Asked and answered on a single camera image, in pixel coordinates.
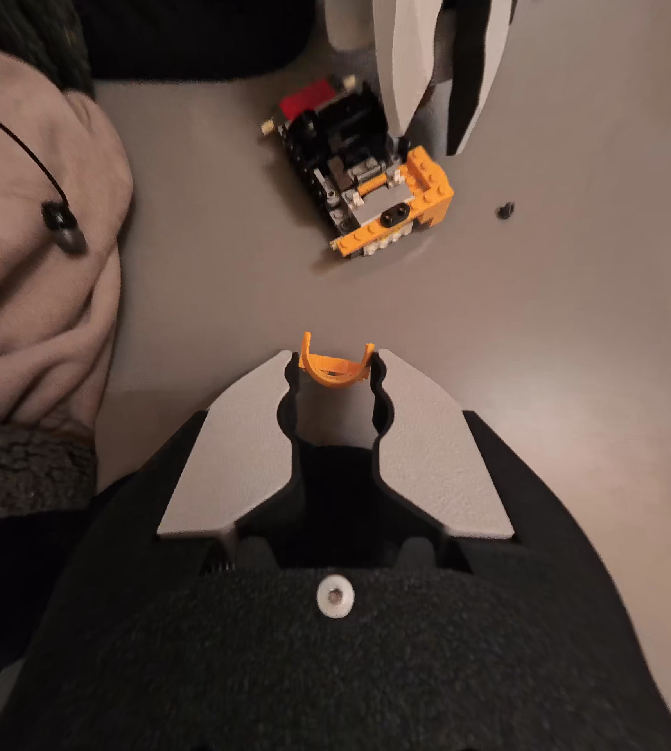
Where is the orange lego wheel arch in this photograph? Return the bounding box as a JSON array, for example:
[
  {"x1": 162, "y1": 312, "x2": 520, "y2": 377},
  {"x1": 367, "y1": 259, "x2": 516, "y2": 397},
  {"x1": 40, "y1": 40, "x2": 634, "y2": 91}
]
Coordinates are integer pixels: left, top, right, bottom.
[{"x1": 298, "y1": 330, "x2": 377, "y2": 389}]

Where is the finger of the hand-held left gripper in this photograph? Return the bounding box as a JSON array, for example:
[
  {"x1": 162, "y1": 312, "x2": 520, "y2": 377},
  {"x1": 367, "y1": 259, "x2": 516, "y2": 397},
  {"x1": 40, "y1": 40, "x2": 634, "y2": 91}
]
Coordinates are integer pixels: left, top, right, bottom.
[
  {"x1": 444, "y1": 0, "x2": 519, "y2": 157},
  {"x1": 372, "y1": 0, "x2": 448, "y2": 147}
]

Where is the black earphone cable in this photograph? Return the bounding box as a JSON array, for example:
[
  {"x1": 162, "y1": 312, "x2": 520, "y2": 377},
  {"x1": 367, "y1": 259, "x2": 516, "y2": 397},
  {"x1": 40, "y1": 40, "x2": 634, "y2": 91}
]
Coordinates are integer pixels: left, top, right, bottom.
[{"x1": 0, "y1": 95, "x2": 88, "y2": 257}]

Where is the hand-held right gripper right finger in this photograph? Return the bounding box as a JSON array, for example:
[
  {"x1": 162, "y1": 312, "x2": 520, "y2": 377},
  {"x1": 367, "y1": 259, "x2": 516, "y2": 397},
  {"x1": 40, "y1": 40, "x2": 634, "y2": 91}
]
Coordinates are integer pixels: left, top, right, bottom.
[{"x1": 370, "y1": 348, "x2": 516, "y2": 541}]

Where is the dark cloth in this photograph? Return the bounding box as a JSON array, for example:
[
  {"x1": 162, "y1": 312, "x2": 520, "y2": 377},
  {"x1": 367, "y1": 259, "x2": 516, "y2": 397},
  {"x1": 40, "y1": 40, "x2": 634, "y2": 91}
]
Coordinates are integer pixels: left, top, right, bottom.
[{"x1": 0, "y1": 469, "x2": 143, "y2": 702}]

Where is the orange black lego car chassis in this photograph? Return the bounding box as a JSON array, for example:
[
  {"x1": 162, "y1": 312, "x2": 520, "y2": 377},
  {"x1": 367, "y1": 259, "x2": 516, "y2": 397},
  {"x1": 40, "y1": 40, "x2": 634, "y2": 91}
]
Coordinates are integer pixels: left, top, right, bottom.
[{"x1": 259, "y1": 74, "x2": 455, "y2": 260}]

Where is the beige hoodie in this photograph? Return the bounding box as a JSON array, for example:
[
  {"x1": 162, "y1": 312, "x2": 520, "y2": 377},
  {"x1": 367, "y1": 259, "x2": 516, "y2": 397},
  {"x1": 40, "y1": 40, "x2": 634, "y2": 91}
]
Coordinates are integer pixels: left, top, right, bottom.
[{"x1": 0, "y1": 18, "x2": 135, "y2": 449}]

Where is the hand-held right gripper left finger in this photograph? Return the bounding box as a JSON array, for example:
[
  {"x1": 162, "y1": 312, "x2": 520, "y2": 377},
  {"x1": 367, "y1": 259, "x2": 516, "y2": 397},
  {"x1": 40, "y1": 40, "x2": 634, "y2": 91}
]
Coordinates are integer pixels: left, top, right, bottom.
[{"x1": 155, "y1": 349, "x2": 306, "y2": 543}]

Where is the black cloth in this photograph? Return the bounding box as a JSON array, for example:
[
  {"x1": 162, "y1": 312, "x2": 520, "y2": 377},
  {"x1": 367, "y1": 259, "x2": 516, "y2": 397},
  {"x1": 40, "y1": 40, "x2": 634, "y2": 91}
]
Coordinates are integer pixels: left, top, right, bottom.
[{"x1": 72, "y1": 0, "x2": 318, "y2": 82}]

